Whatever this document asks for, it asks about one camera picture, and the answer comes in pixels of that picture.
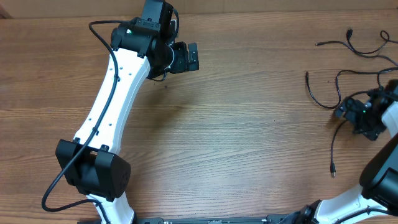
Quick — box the black USB-C cable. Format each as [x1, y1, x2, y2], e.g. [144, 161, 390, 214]
[315, 28, 398, 67]

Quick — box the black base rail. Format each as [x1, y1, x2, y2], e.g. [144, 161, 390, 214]
[77, 214, 299, 224]

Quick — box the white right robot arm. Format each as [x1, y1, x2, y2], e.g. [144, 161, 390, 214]
[280, 80, 397, 223]

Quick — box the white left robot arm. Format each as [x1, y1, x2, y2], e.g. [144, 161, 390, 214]
[55, 0, 199, 223]

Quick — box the black USB-A cable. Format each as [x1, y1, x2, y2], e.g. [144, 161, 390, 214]
[329, 119, 348, 179]

